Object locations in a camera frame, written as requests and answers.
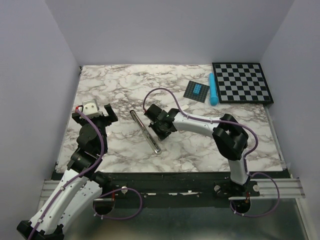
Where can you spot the black white chessboard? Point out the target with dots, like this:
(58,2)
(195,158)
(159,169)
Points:
(241,83)

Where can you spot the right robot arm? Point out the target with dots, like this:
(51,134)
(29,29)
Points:
(230,138)

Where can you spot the dark grey lego baseplate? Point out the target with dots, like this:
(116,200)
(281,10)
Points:
(199,98)

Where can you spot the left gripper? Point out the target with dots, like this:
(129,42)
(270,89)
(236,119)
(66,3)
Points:
(112,117)

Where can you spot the white stapler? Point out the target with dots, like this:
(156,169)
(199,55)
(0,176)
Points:
(184,107)

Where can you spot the black metal stapler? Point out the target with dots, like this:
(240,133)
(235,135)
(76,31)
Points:
(148,137)

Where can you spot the blue toy microphone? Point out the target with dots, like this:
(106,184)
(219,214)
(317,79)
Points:
(214,100)

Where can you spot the aluminium rail frame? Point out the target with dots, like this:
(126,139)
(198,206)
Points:
(275,187)

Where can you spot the blue lego brick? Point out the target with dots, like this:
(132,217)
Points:
(197,89)

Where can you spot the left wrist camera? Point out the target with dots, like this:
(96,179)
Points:
(91,108)

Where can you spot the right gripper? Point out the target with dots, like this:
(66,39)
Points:
(160,136)

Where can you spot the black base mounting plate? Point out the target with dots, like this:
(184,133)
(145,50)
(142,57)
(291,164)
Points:
(156,190)

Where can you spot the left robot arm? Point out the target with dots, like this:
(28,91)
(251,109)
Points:
(75,170)

